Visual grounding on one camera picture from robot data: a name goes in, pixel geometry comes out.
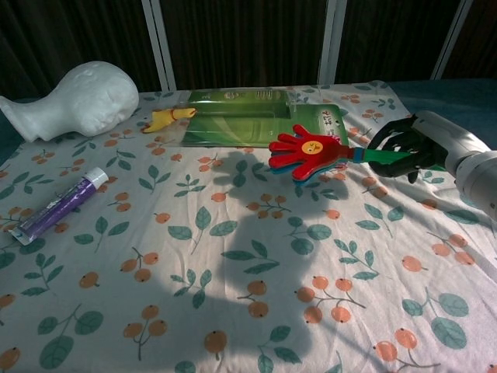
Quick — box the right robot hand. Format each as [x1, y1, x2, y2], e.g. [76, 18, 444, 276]
[367, 110, 488, 184]

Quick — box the red hand clapper toy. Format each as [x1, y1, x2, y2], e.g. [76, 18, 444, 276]
[268, 124, 422, 186]

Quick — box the green blister package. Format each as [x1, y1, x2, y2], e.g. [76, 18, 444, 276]
[180, 88, 350, 151]

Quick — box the floral print tablecloth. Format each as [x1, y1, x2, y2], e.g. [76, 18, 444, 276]
[0, 79, 497, 373]

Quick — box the yellow rubber chicken toy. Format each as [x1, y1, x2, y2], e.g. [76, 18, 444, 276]
[140, 107, 197, 135]

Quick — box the white foam mannequin head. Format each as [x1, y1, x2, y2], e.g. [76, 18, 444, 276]
[0, 61, 140, 141]

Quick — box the purple toothpaste tube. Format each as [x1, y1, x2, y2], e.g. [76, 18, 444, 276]
[9, 166, 109, 246]

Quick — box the white double frame post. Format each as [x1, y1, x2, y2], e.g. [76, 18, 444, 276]
[140, 0, 176, 91]

